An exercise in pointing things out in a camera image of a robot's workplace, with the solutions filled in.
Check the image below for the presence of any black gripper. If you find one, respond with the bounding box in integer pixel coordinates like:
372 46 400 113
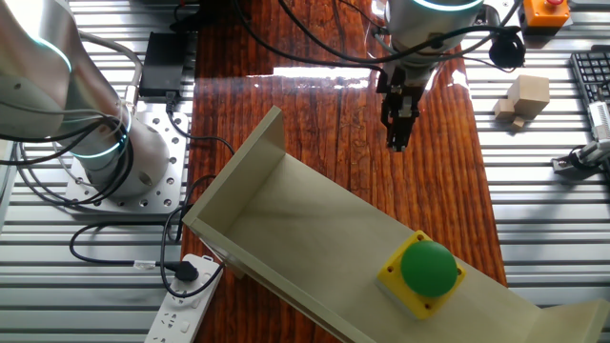
375 64 433 152

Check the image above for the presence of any green push button yellow box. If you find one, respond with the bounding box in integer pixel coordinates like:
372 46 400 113
376 230 467 320

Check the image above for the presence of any beige wooden shelf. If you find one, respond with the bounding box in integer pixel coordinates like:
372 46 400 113
182 105 610 343

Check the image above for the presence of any glossy wood grain board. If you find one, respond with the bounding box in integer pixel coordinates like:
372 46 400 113
180 0 509 343

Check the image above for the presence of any medium wooden block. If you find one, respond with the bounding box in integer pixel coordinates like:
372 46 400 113
493 98 517 121

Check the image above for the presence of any orange emergency stop box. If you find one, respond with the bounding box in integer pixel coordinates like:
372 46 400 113
518 0 572 35

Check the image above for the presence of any black keyboard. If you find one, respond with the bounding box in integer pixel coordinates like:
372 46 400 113
570 50 610 109

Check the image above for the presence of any black power adapter brick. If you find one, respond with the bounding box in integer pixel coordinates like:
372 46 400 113
138 31 187 99

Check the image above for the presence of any white power strip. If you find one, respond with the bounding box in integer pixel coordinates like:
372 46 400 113
144 253 224 343

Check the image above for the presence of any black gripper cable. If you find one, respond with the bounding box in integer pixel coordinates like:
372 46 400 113
232 0 523 75

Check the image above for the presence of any small grey camera on mount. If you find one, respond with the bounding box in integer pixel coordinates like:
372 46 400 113
551 139 610 181

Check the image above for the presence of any black adapter cable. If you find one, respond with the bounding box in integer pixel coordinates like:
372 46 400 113
165 91 236 156

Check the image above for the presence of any silver depth camera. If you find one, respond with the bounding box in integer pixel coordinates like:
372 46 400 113
586 100 610 142

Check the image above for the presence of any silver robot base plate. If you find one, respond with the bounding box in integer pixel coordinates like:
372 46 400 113
64 111 191 214

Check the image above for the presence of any black power plug cable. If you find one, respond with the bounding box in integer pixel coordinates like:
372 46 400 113
69 221 200 284

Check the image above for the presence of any thin black cable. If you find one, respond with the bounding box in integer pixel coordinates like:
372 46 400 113
159 173 225 299

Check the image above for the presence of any thick grey robot cable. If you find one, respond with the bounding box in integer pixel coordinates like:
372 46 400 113
78 30 145 111

